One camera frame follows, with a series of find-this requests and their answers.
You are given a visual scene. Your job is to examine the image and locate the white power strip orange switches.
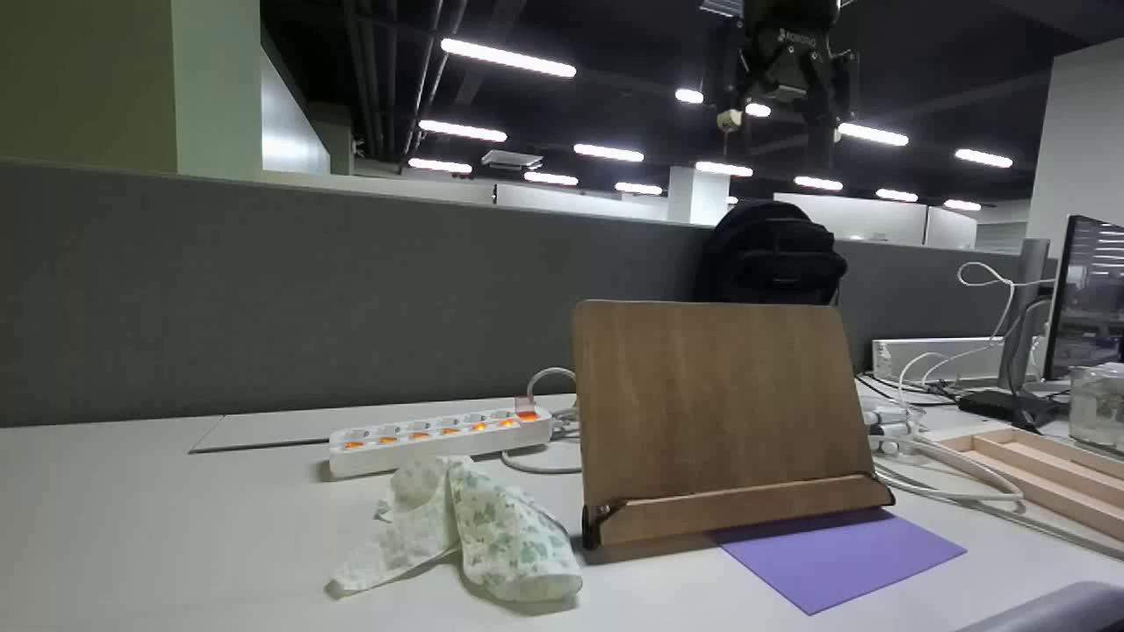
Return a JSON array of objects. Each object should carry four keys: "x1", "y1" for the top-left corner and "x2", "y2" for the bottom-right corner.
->
[{"x1": 327, "y1": 401, "x2": 554, "y2": 480}]

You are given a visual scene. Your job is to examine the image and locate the grey monitor stand black base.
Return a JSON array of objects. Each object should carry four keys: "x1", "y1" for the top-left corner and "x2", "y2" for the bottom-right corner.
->
[{"x1": 955, "y1": 239, "x2": 1067, "y2": 432}]

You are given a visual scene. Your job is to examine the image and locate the white power strip cable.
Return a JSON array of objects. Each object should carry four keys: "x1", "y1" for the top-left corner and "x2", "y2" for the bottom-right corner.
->
[{"x1": 497, "y1": 365, "x2": 585, "y2": 479}]

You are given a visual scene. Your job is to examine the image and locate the grey desk partition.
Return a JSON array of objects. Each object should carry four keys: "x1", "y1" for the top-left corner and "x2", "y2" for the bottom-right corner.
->
[{"x1": 0, "y1": 153, "x2": 1056, "y2": 432}]

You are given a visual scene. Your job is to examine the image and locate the black backpack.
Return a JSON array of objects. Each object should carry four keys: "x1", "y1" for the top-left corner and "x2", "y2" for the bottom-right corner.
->
[{"x1": 695, "y1": 200, "x2": 851, "y2": 308}]

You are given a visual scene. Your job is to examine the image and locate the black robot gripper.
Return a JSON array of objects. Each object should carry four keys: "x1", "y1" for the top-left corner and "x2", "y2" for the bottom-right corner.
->
[{"x1": 711, "y1": 0, "x2": 855, "y2": 140}]

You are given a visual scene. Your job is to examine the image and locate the white green floral cloth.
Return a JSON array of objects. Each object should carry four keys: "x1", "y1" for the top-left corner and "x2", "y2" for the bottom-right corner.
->
[{"x1": 321, "y1": 454, "x2": 585, "y2": 614}]

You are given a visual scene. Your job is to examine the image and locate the thick white cable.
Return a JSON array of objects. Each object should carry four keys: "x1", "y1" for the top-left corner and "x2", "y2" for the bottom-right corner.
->
[{"x1": 874, "y1": 432, "x2": 1033, "y2": 520}]

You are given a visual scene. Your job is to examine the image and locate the clear plastic container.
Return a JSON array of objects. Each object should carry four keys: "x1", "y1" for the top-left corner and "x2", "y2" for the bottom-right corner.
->
[{"x1": 1064, "y1": 357, "x2": 1124, "y2": 456}]

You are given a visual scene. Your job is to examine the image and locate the light wooden frame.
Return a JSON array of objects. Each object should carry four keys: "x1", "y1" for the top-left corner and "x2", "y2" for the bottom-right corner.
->
[{"x1": 933, "y1": 424, "x2": 1124, "y2": 544}]

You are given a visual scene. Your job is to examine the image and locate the purple paper sheet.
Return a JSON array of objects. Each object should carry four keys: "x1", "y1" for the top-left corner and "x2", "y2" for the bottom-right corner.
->
[{"x1": 711, "y1": 506, "x2": 969, "y2": 617}]

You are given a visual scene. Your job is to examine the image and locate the thin white looped cable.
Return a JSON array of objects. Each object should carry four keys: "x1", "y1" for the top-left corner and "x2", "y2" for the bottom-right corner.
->
[{"x1": 950, "y1": 257, "x2": 1025, "y2": 344}]

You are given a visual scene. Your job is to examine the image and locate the white rectangular box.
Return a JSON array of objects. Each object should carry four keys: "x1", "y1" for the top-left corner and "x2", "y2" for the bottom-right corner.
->
[{"x1": 868, "y1": 334, "x2": 1011, "y2": 389}]

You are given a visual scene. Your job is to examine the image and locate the black computer monitor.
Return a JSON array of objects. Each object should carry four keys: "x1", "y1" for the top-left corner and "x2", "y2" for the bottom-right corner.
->
[{"x1": 1039, "y1": 211, "x2": 1124, "y2": 384}]

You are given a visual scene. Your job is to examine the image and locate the brown wooden book stand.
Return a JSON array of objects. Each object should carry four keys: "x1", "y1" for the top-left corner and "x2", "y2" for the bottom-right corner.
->
[{"x1": 568, "y1": 298, "x2": 897, "y2": 565}]

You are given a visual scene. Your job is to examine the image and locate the white power adapter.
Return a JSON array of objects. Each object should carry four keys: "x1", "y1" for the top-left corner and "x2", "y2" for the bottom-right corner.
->
[{"x1": 861, "y1": 401, "x2": 926, "y2": 463}]

